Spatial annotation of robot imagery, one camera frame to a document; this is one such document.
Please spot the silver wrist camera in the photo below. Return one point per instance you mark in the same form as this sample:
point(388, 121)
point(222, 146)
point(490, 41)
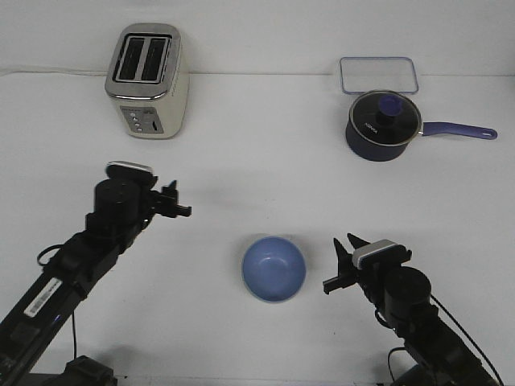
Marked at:
point(128, 170)
point(382, 250)

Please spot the clear blue-rimmed container lid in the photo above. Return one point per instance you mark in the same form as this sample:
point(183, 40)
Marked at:
point(360, 74)

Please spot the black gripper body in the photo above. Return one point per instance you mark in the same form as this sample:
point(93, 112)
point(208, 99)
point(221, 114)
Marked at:
point(156, 203)
point(367, 279)

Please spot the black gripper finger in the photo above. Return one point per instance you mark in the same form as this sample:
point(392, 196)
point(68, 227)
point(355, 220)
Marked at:
point(170, 190)

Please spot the silver two-slot toaster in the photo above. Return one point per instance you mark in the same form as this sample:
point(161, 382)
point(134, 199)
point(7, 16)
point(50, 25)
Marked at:
point(148, 80)

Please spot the glass pot lid blue knob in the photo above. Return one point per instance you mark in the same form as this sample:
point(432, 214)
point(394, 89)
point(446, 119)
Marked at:
point(385, 116)

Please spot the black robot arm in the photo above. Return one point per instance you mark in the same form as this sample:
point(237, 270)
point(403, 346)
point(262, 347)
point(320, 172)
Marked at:
point(403, 302)
point(123, 208)

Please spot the blue bowl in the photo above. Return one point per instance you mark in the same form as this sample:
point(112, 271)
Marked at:
point(273, 269)

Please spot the dark blue saucepan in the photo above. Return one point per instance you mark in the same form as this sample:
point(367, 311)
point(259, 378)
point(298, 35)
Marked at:
point(381, 152)

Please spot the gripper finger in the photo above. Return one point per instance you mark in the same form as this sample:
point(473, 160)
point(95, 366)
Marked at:
point(345, 266)
point(356, 242)
point(180, 210)

